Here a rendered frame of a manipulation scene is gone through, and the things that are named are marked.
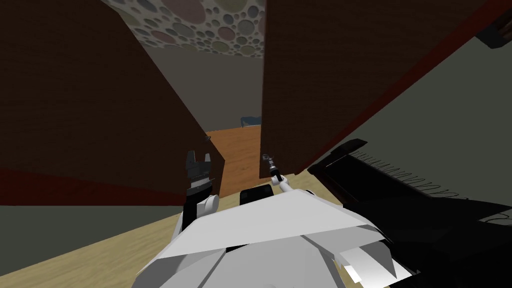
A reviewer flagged blue couch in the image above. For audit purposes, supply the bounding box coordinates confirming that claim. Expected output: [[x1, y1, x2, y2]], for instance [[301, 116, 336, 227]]
[[239, 115, 263, 129]]

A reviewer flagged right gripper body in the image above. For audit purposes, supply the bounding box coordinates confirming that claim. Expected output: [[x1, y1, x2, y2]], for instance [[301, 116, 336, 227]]
[[261, 153, 283, 179]]

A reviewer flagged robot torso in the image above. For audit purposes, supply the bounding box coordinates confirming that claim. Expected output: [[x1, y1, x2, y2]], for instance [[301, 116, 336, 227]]
[[131, 184, 422, 288]]

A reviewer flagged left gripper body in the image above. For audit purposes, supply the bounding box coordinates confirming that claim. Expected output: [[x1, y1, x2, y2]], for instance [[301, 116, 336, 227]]
[[186, 163, 214, 196]]

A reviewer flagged brown door leaf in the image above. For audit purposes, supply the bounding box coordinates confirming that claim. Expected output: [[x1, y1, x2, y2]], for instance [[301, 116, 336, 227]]
[[259, 0, 512, 180], [0, 0, 227, 207]]

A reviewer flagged black grand piano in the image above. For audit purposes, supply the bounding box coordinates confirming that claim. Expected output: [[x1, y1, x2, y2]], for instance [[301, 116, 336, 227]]
[[307, 138, 512, 288]]

